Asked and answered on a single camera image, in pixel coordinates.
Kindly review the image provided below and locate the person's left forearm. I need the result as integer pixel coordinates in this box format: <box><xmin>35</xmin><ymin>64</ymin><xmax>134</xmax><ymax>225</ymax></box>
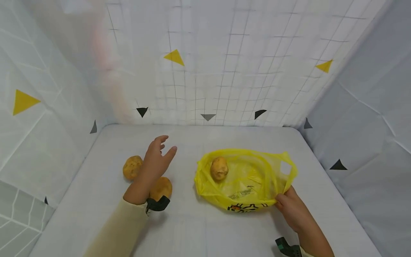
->
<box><xmin>83</xmin><ymin>173</ymin><xmax>157</xmax><ymax>257</ymax></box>

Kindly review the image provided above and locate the person's left hand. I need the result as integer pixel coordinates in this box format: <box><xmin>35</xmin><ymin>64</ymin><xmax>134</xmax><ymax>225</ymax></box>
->
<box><xmin>140</xmin><ymin>135</ymin><xmax>178</xmax><ymax>183</ymax></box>

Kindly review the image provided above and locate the person's right forearm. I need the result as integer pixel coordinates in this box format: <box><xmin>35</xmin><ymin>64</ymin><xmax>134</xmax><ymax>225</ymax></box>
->
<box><xmin>298</xmin><ymin>216</ymin><xmax>335</xmax><ymax>257</ymax></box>

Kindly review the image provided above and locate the person's right hand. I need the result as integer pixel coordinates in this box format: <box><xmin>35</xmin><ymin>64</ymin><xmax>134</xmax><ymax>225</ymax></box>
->
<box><xmin>275</xmin><ymin>185</ymin><xmax>311</xmax><ymax>234</ymax></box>

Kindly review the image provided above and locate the potato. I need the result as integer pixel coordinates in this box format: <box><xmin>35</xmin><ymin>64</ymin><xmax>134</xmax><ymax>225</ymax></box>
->
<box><xmin>210</xmin><ymin>157</ymin><xmax>229</xmax><ymax>181</ymax></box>
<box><xmin>149</xmin><ymin>177</ymin><xmax>173</xmax><ymax>202</ymax></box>
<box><xmin>122</xmin><ymin>155</ymin><xmax>144</xmax><ymax>181</ymax></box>

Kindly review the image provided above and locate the yellow plastic bag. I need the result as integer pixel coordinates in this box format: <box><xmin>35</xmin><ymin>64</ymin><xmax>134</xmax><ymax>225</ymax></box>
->
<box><xmin>194</xmin><ymin>148</ymin><xmax>299</xmax><ymax>214</ymax></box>

